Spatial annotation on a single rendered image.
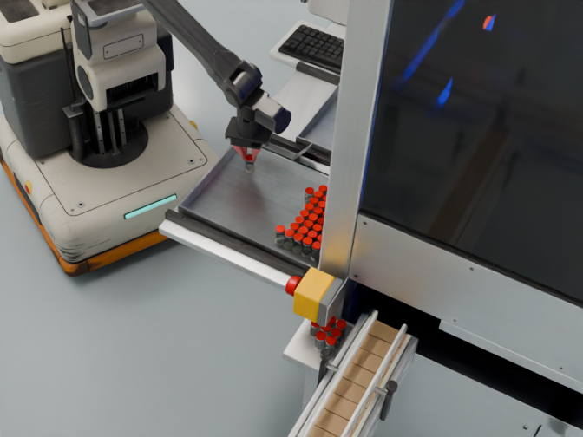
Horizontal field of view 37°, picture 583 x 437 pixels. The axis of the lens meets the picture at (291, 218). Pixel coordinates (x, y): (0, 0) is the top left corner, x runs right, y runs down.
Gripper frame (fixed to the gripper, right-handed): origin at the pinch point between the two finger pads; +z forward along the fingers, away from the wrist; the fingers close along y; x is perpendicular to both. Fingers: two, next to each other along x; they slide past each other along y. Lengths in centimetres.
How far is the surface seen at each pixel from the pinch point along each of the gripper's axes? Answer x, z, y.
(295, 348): -46, 4, 21
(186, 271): 30, 93, -31
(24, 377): -22, 91, -66
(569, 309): -47, -27, 68
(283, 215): -12.0, 4.2, 10.9
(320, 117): 23.2, 5.1, 12.5
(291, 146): 9.2, 3.0, 8.1
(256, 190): -5.9, 4.3, 3.1
